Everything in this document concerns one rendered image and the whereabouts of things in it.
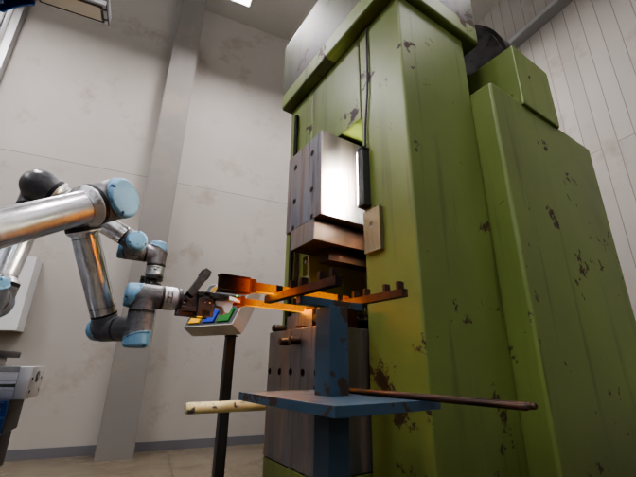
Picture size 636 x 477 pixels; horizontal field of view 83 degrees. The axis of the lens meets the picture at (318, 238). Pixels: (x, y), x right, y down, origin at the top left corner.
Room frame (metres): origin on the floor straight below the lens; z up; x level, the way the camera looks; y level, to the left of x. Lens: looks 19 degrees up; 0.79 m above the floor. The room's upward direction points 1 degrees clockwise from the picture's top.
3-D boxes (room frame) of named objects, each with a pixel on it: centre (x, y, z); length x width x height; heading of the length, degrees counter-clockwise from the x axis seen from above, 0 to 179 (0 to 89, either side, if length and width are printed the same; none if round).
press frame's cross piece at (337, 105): (1.62, -0.26, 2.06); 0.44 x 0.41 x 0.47; 123
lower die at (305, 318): (1.58, -0.11, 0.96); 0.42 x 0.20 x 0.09; 123
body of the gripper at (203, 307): (1.22, 0.41, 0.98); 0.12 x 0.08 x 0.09; 123
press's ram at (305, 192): (1.54, -0.13, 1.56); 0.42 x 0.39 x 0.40; 123
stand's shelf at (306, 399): (0.95, -0.04, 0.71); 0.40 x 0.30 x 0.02; 36
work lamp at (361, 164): (1.29, -0.19, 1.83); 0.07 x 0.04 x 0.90; 33
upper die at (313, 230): (1.58, -0.11, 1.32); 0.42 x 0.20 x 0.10; 123
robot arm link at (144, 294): (1.13, 0.54, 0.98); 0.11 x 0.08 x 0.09; 123
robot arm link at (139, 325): (1.14, 0.56, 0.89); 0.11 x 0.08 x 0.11; 70
